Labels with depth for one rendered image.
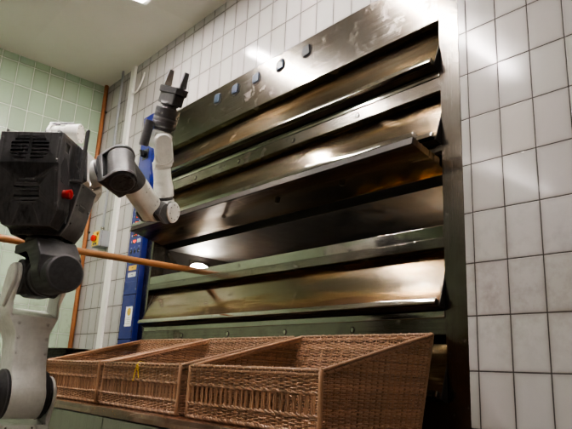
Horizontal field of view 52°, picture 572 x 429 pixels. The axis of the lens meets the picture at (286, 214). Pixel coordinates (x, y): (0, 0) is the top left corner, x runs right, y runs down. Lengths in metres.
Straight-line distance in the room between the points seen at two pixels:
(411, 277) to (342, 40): 1.03
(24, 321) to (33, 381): 0.18
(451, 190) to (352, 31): 0.85
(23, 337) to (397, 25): 1.63
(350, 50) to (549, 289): 1.21
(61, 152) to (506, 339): 1.39
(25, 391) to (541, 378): 1.43
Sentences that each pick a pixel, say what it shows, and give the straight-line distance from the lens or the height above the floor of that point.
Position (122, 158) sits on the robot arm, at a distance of 2.00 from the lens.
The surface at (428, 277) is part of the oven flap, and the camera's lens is 1.86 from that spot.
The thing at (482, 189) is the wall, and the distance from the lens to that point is 1.82.
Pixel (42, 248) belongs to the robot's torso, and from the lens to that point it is 1.91.
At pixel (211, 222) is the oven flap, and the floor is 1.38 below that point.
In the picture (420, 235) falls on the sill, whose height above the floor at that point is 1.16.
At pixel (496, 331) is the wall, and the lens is 1.72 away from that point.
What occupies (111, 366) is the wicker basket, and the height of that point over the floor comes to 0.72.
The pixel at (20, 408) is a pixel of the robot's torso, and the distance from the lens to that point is 1.98.
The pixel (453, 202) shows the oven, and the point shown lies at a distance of 1.86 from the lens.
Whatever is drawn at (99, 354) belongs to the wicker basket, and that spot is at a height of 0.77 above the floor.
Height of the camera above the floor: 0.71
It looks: 15 degrees up
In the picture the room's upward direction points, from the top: 3 degrees clockwise
